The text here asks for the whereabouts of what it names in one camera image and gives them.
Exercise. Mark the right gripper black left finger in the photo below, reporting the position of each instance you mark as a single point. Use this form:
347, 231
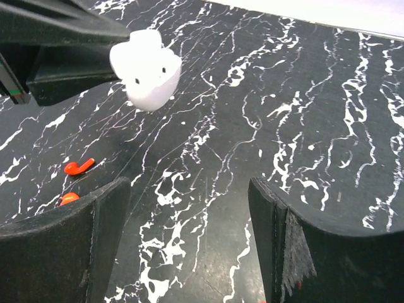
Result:
65, 254

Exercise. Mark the white earbud charging case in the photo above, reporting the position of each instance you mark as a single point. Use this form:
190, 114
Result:
149, 71

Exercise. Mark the red eartip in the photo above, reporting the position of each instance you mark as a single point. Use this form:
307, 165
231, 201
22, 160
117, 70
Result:
73, 168
68, 198

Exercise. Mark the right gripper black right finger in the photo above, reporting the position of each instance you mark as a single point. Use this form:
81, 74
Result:
306, 255

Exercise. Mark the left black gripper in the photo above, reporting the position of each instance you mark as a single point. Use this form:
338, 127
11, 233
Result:
54, 74

